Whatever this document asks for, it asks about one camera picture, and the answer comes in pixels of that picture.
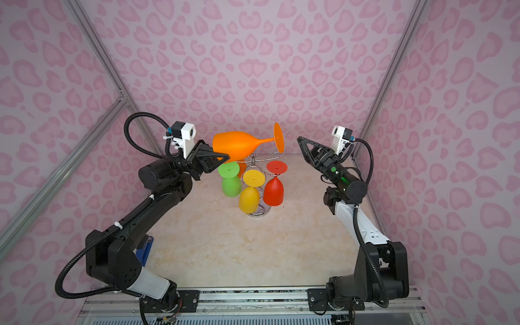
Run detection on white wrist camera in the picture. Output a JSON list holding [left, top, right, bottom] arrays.
[[332, 125, 355, 157], [163, 121, 196, 159]]

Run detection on yellow wine glass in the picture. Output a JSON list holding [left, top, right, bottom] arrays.
[[239, 169, 265, 214]]

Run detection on blue stapler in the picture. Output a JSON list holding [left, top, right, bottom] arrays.
[[135, 234, 154, 267]]

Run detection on red wine glass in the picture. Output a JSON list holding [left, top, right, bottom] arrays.
[[264, 161, 288, 207]]

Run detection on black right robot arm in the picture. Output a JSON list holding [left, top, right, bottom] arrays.
[[297, 136, 410, 313]]

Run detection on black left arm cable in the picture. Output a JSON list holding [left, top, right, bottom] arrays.
[[54, 112, 171, 299]]

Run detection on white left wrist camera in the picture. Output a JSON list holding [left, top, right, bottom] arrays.
[[163, 121, 196, 159]]

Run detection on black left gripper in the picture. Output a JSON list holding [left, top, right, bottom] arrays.
[[160, 145, 229, 188]]

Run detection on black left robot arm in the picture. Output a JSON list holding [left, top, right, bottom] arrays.
[[85, 140, 230, 311]]

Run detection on chrome wire wine glass rack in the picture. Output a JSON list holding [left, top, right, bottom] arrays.
[[239, 151, 284, 218]]

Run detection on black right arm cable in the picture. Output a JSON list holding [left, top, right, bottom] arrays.
[[343, 137, 390, 309]]

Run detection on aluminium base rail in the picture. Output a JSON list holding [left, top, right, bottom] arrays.
[[76, 286, 431, 324]]

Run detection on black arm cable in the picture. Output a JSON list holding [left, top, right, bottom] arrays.
[[54, 112, 171, 299], [343, 137, 390, 309]]

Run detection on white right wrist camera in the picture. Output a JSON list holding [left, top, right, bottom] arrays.
[[332, 125, 355, 157]]

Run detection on green wine glass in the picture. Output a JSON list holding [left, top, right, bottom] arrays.
[[218, 162, 242, 198]]

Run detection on orange wine glass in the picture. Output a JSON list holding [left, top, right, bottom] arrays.
[[213, 123, 285, 162], [238, 161, 248, 178]]

